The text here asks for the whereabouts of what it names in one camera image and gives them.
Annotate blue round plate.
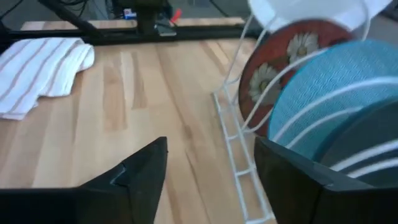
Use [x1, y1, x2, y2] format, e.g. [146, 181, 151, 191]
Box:
[267, 39, 398, 162]

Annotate black aluminium table frame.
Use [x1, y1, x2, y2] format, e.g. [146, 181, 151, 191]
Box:
[0, 0, 259, 54]

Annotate small red clip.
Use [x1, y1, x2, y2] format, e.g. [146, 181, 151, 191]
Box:
[170, 8, 183, 24]

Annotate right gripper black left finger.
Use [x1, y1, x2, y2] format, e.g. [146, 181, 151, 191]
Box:
[0, 136, 169, 224]

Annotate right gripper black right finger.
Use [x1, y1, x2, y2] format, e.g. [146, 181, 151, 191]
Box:
[253, 136, 398, 224]

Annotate white striped towel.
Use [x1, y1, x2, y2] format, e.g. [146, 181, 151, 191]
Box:
[0, 37, 96, 121]

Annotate white wire dish rack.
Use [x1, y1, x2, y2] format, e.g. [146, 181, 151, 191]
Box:
[212, 0, 398, 224]

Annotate black round plate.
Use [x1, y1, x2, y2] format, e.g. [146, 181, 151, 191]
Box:
[320, 99, 398, 189]

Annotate white shallow bowl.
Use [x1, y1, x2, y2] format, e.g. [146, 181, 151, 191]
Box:
[247, 0, 392, 34]

